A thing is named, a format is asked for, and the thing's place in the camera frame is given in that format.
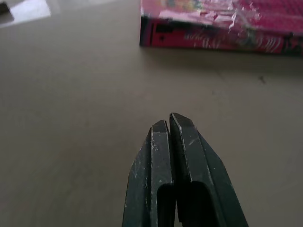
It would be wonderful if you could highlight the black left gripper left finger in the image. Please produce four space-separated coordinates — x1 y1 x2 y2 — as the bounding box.
122 119 178 227

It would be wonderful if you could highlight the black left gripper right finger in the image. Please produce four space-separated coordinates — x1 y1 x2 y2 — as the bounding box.
169 112 250 227

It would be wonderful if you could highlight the pink shrink-wrapped book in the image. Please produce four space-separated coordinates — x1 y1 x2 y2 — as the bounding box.
139 0 303 57

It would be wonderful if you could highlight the dark object at table edge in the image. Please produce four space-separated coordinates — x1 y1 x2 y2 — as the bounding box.
0 0 15 22

